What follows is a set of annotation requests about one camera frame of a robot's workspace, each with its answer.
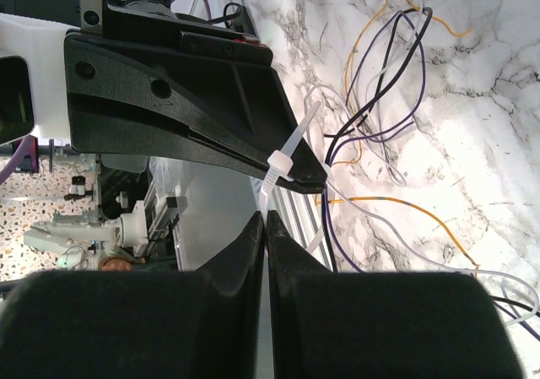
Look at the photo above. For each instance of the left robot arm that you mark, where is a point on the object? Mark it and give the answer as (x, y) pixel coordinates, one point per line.
(306, 176)

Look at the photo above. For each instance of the white zip tie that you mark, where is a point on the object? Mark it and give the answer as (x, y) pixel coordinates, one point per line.
(280, 161)

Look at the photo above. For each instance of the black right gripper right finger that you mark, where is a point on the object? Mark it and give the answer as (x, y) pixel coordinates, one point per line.
(379, 325)

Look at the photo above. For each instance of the operator hand in background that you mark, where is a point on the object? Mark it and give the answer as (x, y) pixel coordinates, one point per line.
(115, 264)

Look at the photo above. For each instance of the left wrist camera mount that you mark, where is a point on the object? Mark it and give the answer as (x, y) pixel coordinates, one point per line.
(41, 44)

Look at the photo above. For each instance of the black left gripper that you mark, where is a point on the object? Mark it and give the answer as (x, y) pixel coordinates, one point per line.
(124, 98)

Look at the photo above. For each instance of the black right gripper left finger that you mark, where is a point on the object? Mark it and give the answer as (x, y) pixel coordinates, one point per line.
(158, 324)

